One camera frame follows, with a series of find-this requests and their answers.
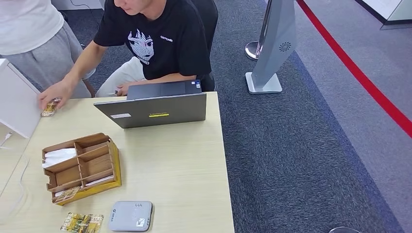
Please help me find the white paper stack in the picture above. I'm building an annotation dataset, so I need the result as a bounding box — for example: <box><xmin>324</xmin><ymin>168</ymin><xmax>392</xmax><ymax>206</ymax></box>
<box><xmin>42</xmin><ymin>148</ymin><xmax>78</xmax><ymax>170</ymax></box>

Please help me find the white reception counter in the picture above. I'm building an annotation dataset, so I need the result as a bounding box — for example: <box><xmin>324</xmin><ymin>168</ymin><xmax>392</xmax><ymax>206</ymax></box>
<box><xmin>354</xmin><ymin>0</ymin><xmax>412</xmax><ymax>31</ymax></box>

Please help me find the grey laptop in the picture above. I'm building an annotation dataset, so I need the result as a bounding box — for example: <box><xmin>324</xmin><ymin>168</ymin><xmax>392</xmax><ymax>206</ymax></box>
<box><xmin>93</xmin><ymin>80</ymin><xmax>207</xmax><ymax>129</ymax></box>

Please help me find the chrome stanchion base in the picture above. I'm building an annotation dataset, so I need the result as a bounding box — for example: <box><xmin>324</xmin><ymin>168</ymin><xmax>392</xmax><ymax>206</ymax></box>
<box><xmin>328</xmin><ymin>226</ymin><xmax>362</xmax><ymax>233</ymax></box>

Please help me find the red floor tape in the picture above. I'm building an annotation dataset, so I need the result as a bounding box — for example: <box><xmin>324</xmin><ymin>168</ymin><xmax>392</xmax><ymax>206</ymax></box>
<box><xmin>296</xmin><ymin>0</ymin><xmax>412</xmax><ymax>139</ymax></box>

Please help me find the standing person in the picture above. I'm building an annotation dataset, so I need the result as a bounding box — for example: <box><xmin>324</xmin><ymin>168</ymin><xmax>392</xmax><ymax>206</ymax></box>
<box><xmin>0</xmin><ymin>0</ymin><xmax>96</xmax><ymax>99</ymax></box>

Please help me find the seated person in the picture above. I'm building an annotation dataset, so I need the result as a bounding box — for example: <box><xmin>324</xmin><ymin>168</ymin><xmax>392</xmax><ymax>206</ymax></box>
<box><xmin>38</xmin><ymin>0</ymin><xmax>220</xmax><ymax>111</ymax></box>

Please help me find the chrome stanchion post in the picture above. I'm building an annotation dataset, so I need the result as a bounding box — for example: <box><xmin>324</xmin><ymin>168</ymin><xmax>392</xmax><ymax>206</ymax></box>
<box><xmin>245</xmin><ymin>0</ymin><xmax>274</xmax><ymax>62</ymax></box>

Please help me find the seated person's left hand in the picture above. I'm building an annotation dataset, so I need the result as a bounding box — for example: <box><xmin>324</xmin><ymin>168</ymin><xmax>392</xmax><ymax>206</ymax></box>
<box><xmin>116</xmin><ymin>82</ymin><xmax>133</xmax><ymax>97</ymax></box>

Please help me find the white desk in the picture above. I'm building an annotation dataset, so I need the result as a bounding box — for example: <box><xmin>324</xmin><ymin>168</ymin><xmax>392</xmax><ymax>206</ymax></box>
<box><xmin>51</xmin><ymin>0</ymin><xmax>106</xmax><ymax>11</ymax></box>

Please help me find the black floor cable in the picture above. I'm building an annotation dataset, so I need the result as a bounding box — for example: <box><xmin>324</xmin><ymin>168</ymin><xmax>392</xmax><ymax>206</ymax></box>
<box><xmin>69</xmin><ymin>0</ymin><xmax>97</xmax><ymax>20</ymax></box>

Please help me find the grey card reader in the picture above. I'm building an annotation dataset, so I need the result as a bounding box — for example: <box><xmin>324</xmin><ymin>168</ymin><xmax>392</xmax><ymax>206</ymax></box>
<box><xmin>108</xmin><ymin>200</ymin><xmax>154</xmax><ymax>232</ymax></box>

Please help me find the yellow hotel key card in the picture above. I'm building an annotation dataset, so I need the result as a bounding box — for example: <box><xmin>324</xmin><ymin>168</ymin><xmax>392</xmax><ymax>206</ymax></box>
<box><xmin>40</xmin><ymin>98</ymin><xmax>62</xmax><ymax>117</ymax></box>
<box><xmin>52</xmin><ymin>186</ymin><xmax>81</xmax><ymax>204</ymax></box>
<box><xmin>60</xmin><ymin>212</ymin><xmax>90</xmax><ymax>233</ymax></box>
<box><xmin>85</xmin><ymin>214</ymin><xmax>104</xmax><ymax>233</ymax></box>

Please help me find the seated person's right hand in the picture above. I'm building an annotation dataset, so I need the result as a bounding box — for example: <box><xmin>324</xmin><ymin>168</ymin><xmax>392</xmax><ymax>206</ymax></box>
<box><xmin>38</xmin><ymin>79</ymin><xmax>77</xmax><ymax>111</ymax></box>

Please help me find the silver kiosk stand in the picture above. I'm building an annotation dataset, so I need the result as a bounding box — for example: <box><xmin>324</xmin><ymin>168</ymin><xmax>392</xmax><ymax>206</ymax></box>
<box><xmin>245</xmin><ymin>0</ymin><xmax>297</xmax><ymax>95</ymax></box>

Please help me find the white cabinet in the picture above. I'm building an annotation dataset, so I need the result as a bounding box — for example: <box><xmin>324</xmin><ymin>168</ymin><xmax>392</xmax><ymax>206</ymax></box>
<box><xmin>0</xmin><ymin>59</ymin><xmax>42</xmax><ymax>139</ymax></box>

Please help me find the wooden card organizer box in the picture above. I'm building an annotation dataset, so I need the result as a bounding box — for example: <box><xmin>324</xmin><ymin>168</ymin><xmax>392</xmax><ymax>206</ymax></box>
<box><xmin>42</xmin><ymin>133</ymin><xmax>122</xmax><ymax>206</ymax></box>

